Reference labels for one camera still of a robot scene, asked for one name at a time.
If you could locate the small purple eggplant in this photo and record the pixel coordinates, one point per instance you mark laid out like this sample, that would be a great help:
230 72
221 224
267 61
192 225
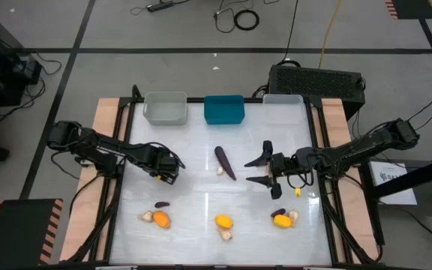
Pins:
162 204
278 212

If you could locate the clear plastic basket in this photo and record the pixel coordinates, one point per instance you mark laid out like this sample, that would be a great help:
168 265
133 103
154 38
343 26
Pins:
284 110

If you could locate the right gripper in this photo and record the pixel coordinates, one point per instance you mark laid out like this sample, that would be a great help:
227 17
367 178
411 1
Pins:
281 165

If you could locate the teal plastic basket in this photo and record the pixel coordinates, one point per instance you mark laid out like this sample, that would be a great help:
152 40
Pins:
224 110

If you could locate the long purple eggplant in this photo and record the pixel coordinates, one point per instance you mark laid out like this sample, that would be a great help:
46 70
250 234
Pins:
223 159

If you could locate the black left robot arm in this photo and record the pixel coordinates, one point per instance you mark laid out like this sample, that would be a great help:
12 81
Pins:
99 148

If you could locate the small hazard-striped floor mat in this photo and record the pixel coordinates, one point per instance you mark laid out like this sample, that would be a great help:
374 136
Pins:
411 8

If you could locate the black table frame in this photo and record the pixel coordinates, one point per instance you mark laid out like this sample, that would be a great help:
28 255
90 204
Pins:
120 123

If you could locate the orange mango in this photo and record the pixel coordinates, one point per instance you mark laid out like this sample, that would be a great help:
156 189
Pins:
161 219

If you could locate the white cloth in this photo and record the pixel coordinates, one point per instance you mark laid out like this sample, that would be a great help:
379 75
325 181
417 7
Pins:
294 215

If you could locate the grey-white plastic basket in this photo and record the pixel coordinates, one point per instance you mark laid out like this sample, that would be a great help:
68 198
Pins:
165 110

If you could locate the yellow mango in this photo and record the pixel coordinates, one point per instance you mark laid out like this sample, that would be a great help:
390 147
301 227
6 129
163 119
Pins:
224 221
282 221

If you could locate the white garlic bulb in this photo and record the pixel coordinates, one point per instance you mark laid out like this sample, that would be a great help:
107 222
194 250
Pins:
225 234
146 216
220 171

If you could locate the black power strip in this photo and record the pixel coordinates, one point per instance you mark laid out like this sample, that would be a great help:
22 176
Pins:
160 6

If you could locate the black metal side table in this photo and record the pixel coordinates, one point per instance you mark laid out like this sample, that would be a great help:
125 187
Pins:
418 176

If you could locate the large hazard-striped floor mat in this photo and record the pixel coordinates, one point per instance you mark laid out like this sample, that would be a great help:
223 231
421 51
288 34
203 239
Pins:
17 232

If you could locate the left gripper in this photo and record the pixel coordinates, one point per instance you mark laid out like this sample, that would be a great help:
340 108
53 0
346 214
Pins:
165 165

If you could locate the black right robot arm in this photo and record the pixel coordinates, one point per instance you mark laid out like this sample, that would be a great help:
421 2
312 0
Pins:
369 144

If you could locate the white paper sign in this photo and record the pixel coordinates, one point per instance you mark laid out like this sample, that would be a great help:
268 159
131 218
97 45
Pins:
392 183

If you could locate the wooden side board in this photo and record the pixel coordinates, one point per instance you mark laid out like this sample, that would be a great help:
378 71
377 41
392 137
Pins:
103 112
334 116

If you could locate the black computer case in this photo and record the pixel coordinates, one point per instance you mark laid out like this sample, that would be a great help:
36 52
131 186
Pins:
313 82

